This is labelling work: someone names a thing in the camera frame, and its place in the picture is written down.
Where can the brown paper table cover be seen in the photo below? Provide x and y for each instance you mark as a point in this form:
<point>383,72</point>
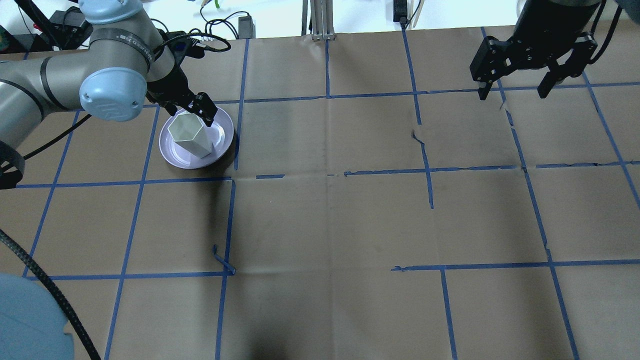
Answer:
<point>370,208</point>

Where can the lilac plate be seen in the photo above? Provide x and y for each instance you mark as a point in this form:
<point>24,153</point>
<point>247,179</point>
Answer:
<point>221,134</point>

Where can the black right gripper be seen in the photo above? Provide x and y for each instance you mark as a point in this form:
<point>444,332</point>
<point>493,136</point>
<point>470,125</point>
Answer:
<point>546,35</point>

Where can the aluminium frame post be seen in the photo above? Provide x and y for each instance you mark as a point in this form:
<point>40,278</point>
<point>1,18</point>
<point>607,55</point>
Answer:
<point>317,19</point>

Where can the white hexagonal cup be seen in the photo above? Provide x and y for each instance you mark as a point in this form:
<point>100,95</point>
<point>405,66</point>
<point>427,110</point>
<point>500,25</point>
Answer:
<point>188,131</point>

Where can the black power adapter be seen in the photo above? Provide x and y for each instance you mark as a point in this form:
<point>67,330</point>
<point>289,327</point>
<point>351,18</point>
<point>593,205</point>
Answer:
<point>246,27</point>

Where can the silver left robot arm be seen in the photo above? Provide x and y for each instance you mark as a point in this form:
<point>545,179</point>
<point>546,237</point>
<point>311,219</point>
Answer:
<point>126,63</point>

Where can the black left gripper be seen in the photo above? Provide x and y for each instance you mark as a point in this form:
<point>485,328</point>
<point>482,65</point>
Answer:
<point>167,90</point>

